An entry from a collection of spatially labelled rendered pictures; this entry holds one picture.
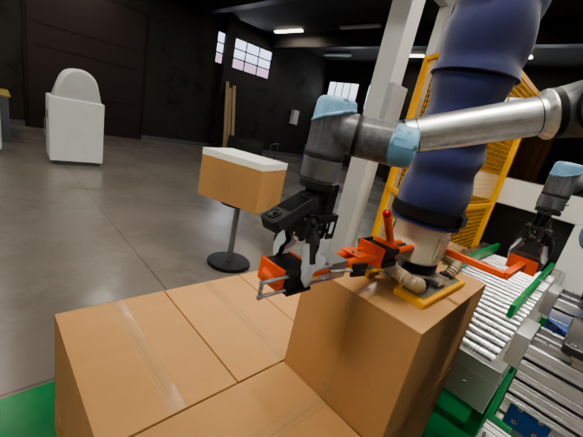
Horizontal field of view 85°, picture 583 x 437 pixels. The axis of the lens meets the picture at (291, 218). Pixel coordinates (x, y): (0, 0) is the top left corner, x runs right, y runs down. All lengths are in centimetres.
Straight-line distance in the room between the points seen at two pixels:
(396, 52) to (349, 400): 217
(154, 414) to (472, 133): 104
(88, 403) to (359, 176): 210
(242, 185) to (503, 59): 195
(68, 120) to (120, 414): 528
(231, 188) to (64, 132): 384
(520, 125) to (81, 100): 579
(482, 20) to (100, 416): 142
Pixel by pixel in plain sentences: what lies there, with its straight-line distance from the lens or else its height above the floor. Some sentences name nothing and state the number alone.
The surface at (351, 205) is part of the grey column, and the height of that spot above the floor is 84.
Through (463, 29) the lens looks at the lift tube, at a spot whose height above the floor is 169.
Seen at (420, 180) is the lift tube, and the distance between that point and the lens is 104.
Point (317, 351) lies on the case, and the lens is 113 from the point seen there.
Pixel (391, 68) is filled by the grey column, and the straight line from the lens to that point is 256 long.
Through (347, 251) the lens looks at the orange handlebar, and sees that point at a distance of 84.
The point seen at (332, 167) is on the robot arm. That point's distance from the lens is 59.
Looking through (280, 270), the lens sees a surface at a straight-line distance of 62.
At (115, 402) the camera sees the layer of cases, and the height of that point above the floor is 54.
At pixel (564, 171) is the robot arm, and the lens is 130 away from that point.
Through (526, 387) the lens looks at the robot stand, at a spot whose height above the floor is 87.
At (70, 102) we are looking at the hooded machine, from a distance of 600.
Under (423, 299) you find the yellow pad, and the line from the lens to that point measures 103.
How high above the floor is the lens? 137
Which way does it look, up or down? 17 degrees down
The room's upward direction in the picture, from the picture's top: 12 degrees clockwise
